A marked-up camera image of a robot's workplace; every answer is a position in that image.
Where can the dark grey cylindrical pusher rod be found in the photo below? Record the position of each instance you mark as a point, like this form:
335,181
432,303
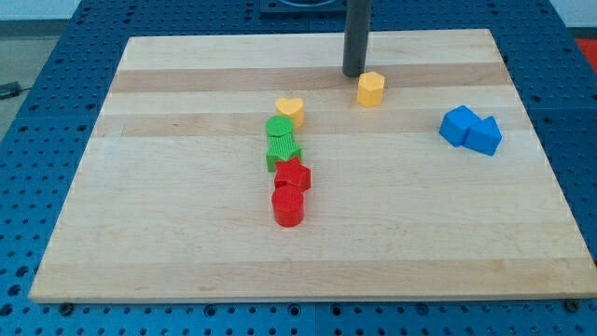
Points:
357,22

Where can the yellow hexagon block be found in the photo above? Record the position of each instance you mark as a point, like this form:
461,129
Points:
370,89

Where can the blue cube block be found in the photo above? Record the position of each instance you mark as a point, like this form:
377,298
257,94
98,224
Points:
456,124

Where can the yellow heart block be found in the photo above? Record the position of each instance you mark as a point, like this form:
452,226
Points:
292,108

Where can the green cylinder block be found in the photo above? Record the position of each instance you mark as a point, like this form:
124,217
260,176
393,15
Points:
279,125

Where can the green star block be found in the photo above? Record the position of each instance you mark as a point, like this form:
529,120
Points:
281,148

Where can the red star block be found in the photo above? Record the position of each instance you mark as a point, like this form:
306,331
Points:
292,173

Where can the blue triangle block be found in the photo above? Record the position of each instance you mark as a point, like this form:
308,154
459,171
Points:
484,136

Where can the red cylinder block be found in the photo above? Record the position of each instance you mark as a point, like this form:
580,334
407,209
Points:
288,206

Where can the light wooden board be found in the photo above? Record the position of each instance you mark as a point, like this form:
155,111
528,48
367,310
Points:
242,168

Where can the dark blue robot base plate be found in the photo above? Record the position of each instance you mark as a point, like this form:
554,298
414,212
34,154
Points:
300,7

